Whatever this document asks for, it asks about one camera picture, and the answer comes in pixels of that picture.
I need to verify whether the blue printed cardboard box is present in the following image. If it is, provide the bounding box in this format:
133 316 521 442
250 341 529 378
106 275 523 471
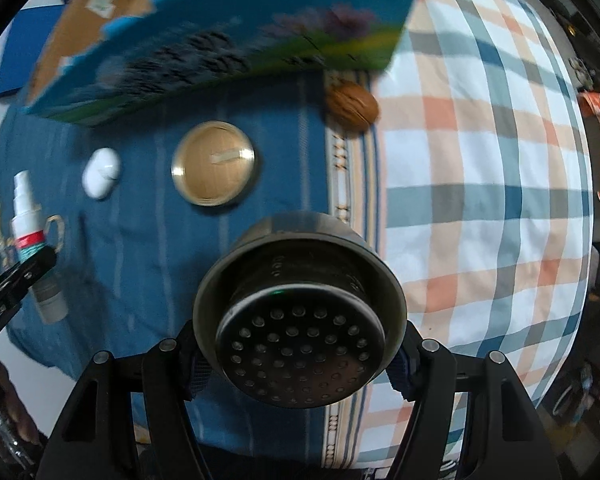
24 0 429 128

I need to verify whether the person's left hand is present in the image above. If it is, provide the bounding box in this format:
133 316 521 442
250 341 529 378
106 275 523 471
0 357 40 445

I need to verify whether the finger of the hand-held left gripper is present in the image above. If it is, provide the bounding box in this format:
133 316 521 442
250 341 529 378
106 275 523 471
0 245 58 351

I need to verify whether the walnut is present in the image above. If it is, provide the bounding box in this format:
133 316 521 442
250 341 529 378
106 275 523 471
326 81 380 132

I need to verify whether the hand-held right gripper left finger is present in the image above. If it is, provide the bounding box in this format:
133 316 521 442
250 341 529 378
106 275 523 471
36 319 216 480

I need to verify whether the plaid bed sheet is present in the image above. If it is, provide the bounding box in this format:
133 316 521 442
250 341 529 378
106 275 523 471
325 0 595 471

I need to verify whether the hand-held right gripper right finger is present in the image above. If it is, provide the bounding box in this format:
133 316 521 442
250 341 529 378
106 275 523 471
383 321 564 480

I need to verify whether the perforated metal strainer cup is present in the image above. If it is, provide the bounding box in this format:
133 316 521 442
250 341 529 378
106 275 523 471
192 212 407 408

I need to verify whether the blue striped cloth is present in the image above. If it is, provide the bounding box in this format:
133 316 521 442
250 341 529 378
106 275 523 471
0 67 381 471

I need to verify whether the white earbud case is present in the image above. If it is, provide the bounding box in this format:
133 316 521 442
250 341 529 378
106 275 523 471
82 147 121 200

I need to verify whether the white spray bottle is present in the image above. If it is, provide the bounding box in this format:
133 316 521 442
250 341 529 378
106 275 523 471
11 170 70 324

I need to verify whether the round gold tin lid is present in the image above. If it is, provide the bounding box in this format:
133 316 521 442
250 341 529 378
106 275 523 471
171 120 259 208

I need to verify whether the dark blue mat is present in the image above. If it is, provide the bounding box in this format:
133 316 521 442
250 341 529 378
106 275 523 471
0 4 68 100

